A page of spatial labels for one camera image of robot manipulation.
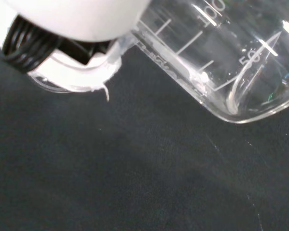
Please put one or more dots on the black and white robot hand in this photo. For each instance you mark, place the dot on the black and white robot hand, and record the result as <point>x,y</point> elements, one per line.
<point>82,19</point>

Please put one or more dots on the black bench cloth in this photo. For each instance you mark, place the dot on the black bench cloth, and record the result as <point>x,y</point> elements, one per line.
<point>110,168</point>

